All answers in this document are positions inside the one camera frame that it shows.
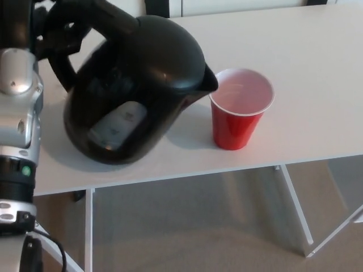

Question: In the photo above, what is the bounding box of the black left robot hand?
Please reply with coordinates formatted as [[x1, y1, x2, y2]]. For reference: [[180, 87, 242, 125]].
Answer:
[[0, 0, 88, 62]]

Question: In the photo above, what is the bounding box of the black electric kettle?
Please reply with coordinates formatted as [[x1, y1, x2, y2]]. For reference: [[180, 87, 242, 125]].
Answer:
[[45, 0, 219, 165]]

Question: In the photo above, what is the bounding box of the red plastic cup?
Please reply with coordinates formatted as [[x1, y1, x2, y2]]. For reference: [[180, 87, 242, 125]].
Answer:
[[209, 67, 276, 150]]

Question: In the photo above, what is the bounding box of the white low cabinet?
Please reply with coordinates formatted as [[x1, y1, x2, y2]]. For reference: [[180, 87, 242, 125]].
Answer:
[[140, 0, 363, 18]]

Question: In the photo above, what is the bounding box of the white folding table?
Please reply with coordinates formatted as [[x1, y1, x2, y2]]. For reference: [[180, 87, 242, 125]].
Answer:
[[28, 4, 363, 272]]

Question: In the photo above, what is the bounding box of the black elbow cable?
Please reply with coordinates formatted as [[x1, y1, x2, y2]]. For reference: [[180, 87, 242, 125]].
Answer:
[[28, 226, 68, 272]]

